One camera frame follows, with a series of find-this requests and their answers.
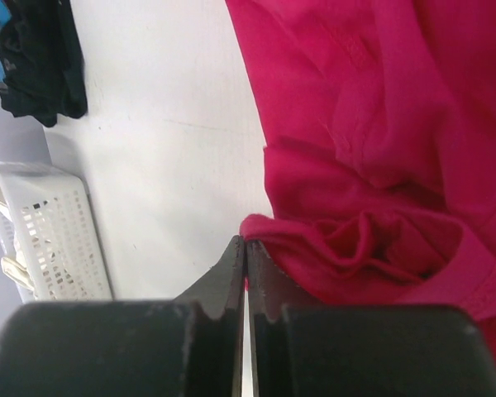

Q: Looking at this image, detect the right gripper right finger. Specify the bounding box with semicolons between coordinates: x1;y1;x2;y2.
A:
246;242;496;396

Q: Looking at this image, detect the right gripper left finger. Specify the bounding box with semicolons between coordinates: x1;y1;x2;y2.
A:
0;237;246;396

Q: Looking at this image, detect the pink t shirt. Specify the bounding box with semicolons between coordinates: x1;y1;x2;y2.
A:
227;1;496;361

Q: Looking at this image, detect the white plastic laundry basket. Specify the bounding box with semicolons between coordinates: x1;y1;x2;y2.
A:
0;161;112;301

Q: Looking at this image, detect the cream t shirt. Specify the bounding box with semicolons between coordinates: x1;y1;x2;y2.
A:
0;189;36;303

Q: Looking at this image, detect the black folded t shirt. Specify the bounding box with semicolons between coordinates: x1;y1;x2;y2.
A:
0;0;88;127

